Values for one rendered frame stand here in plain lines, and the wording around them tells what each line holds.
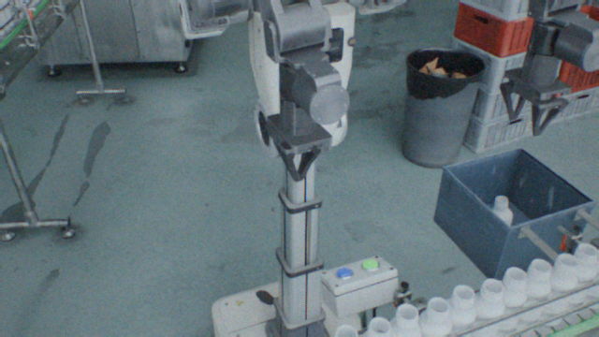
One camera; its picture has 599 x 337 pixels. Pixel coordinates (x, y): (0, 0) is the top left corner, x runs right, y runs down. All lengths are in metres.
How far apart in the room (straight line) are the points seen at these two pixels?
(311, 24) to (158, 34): 3.78
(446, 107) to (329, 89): 2.49
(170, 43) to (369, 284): 3.61
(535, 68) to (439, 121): 2.21
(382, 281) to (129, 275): 1.82
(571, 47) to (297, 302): 1.19
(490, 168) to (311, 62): 1.24
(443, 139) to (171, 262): 1.70
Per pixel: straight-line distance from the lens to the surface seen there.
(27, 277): 2.91
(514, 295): 1.11
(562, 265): 1.16
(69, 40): 4.65
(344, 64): 1.30
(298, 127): 0.77
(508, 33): 3.29
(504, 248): 1.60
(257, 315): 2.13
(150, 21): 4.43
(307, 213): 1.55
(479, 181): 1.86
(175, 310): 2.54
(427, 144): 3.29
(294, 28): 0.70
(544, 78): 1.01
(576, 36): 0.95
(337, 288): 1.05
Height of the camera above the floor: 1.90
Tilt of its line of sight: 35 degrees down
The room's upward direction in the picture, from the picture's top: straight up
